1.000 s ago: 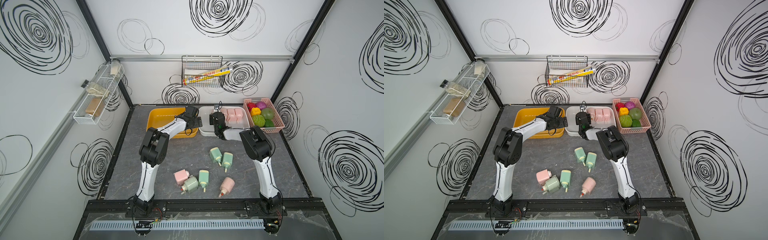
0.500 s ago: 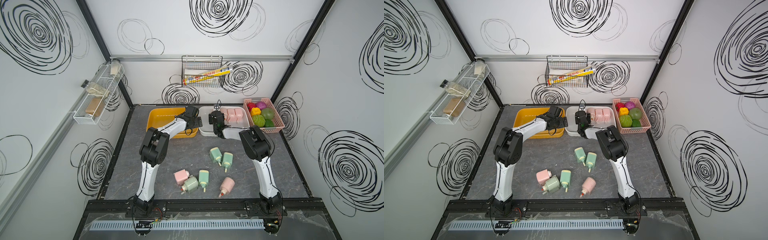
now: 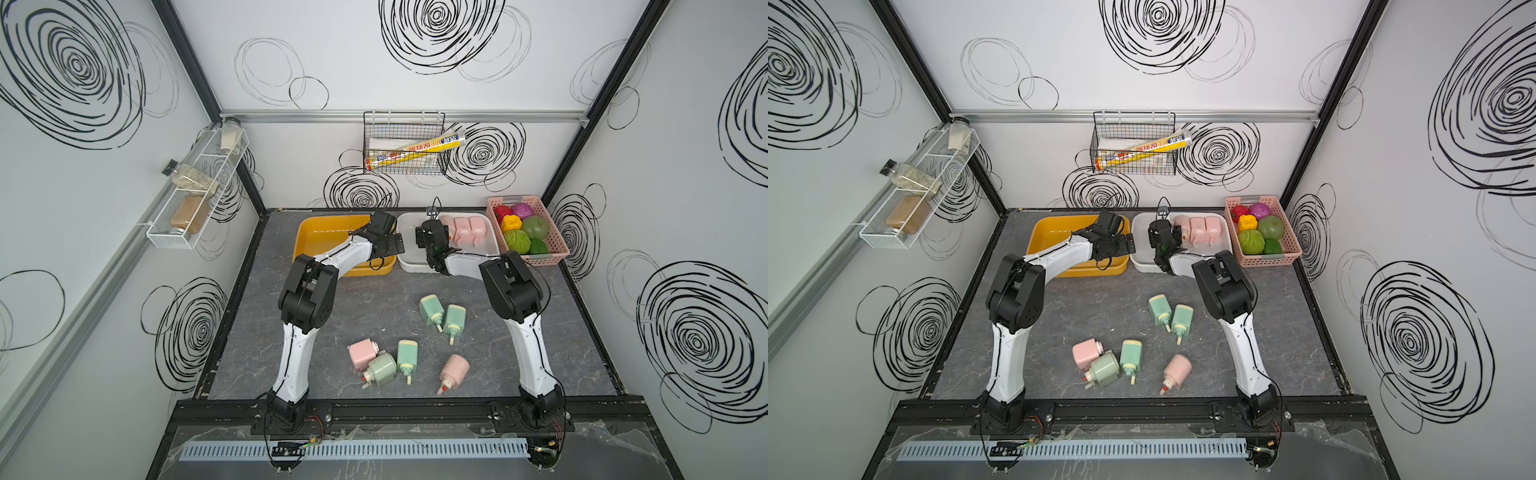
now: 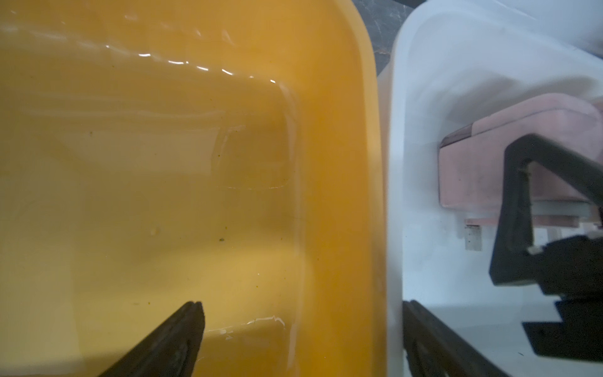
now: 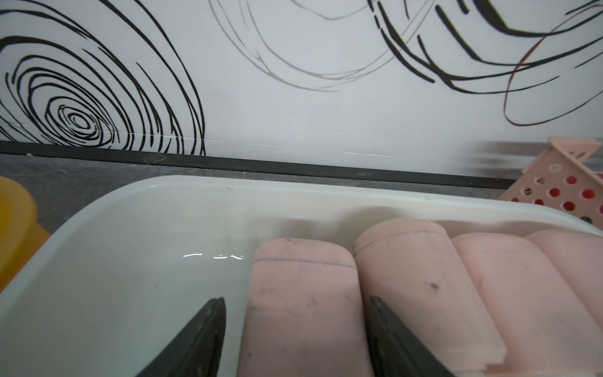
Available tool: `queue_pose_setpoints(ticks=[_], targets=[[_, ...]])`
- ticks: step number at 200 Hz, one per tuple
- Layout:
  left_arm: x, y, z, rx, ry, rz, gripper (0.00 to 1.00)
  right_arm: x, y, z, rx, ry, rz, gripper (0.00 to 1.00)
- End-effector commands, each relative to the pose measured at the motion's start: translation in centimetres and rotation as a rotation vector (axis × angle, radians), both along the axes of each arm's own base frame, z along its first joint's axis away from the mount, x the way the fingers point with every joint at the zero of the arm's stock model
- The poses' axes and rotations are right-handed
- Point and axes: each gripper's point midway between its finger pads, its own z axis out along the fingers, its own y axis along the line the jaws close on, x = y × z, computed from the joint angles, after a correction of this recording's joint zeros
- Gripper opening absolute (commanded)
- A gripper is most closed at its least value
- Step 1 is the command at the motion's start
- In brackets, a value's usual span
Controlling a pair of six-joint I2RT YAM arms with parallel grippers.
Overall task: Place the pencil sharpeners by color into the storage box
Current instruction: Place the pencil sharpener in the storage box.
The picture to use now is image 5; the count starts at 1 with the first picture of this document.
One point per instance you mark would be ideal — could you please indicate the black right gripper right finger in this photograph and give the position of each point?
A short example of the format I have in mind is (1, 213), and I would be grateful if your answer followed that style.
(394, 349)

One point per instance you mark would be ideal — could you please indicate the white plastic storage tray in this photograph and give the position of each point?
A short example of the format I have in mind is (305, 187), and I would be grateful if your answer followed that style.
(115, 283)

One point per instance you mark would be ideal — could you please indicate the yellow plastic storage tray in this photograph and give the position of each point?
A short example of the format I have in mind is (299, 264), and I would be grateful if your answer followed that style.
(21, 234)

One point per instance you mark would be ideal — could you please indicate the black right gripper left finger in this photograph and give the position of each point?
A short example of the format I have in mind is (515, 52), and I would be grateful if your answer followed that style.
(196, 350)

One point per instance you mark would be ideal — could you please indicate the pink perforated plastic basket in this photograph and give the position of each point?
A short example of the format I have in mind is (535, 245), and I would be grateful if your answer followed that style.
(558, 178)

